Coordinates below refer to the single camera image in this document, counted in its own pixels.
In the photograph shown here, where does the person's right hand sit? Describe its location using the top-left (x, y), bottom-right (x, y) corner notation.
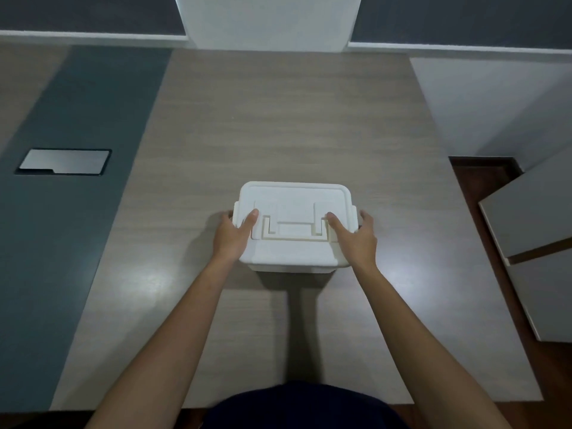
top-left (326, 210), bottom-right (379, 272)

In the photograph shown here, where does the person's left hand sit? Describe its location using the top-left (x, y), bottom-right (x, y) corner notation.
top-left (212, 208), bottom-right (260, 265)

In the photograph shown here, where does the white plastic storage box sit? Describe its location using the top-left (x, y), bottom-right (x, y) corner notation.
top-left (233, 181), bottom-right (359, 274)

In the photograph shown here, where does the person's left forearm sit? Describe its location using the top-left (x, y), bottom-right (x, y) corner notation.
top-left (85, 257), bottom-right (242, 429)

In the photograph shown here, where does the person's right forearm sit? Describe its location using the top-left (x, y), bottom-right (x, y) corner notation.
top-left (351, 261), bottom-right (512, 429)

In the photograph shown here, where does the person's dark shirt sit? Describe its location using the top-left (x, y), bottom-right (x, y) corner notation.
top-left (203, 381), bottom-right (409, 429)

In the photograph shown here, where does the white drawer cabinet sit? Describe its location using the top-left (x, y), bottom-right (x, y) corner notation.
top-left (478, 145), bottom-right (572, 343)

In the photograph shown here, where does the silver cable cover plate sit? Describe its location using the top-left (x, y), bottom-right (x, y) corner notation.
top-left (15, 148), bottom-right (112, 176)

